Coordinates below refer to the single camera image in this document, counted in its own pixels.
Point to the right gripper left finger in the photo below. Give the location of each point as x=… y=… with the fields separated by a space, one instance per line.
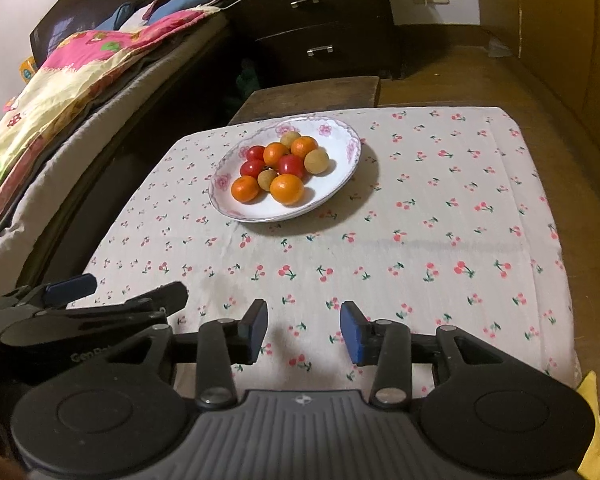
x=222 y=343

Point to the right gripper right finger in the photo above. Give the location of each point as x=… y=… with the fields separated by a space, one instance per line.
x=385 y=345

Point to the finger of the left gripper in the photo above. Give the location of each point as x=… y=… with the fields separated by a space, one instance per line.
x=163 y=301
x=51 y=298

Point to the orange mandarin back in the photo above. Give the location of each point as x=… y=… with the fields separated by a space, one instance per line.
x=245 y=189

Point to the orange mandarin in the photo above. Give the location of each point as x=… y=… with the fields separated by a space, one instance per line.
x=273 y=153
x=245 y=189
x=302 y=146
x=287 y=189

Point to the round red cherry tomato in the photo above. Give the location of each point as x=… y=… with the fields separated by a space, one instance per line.
x=255 y=152

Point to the tan longan back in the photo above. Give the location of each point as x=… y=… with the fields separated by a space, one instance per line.
x=316 y=161

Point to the tan longan with stem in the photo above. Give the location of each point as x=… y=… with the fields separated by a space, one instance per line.
x=288 y=138

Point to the orange mandarin front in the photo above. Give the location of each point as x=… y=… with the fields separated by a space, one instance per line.
x=302 y=146

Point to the grey bed mattress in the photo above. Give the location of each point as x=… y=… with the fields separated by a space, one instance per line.
x=131 y=123

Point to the cherry print tablecloth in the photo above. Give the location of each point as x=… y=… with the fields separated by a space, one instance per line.
x=445 y=221

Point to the white floral ceramic plate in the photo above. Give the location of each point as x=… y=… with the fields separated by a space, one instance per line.
x=340 y=141

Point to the colourful floral quilt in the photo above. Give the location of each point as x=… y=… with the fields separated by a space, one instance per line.
x=76 y=73

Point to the yellow object at edge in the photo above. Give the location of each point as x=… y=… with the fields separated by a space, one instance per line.
x=589 y=468

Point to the dark wooden stool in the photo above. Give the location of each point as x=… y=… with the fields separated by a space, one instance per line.
x=310 y=97

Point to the dark wooden nightstand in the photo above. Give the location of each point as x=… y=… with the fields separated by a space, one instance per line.
x=289 y=41

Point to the brown wooden wardrobe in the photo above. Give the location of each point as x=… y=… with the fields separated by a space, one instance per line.
x=559 y=41

